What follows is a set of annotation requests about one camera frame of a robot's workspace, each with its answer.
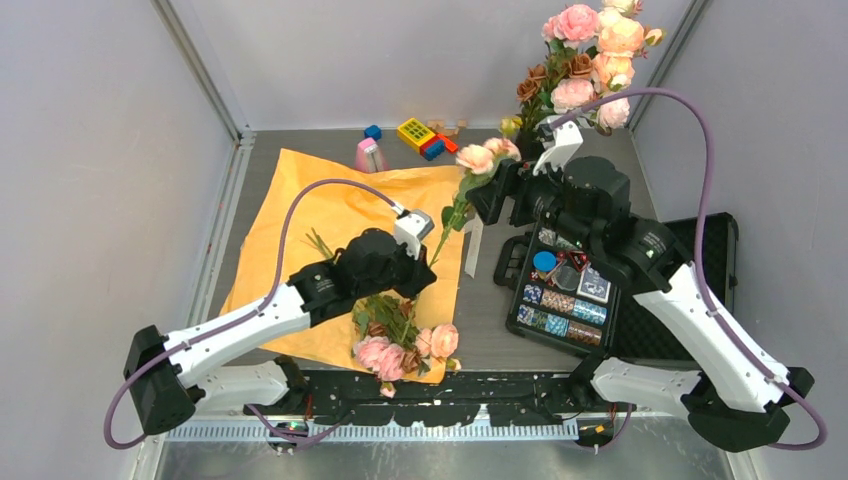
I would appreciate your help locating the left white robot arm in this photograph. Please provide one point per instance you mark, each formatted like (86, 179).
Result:
(173, 376)

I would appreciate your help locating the orange flower bouquet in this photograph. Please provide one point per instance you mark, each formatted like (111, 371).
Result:
(393, 345)

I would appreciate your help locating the pink flowers in vase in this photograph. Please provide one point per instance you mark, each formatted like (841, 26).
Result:
(590, 54)

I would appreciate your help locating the yellow toy block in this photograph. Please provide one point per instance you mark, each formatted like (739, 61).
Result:
(415, 134)

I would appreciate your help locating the red blue toy blocks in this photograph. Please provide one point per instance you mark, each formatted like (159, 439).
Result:
(436, 146)

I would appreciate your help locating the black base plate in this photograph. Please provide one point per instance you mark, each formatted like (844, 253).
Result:
(519, 398)

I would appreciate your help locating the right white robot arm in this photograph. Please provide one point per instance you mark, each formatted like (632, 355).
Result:
(737, 395)

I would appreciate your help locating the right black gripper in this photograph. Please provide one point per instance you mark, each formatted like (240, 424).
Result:
(485, 199)

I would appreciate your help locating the black vase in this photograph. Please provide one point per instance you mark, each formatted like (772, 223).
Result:
(530, 145)

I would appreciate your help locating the orange yellow wrapping paper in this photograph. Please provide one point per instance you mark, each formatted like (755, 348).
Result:
(339, 213)

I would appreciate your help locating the black poker chip case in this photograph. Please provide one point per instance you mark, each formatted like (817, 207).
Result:
(578, 311)

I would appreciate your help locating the cream printed ribbon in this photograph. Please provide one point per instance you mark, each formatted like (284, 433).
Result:
(474, 228)

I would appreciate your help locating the peach peony flower stem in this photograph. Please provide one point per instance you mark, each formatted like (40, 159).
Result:
(479, 163)

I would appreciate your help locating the pink metronome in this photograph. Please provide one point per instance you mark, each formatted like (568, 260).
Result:
(369, 157)

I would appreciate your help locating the blue round chip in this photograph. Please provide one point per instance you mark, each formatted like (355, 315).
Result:
(544, 261)

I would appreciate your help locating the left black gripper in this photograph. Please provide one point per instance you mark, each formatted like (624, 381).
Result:
(418, 273)

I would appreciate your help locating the wooden toy pieces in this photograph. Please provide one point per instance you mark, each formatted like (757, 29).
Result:
(445, 128)

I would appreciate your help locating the blue toy block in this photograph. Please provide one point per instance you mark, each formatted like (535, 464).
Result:
(373, 132)

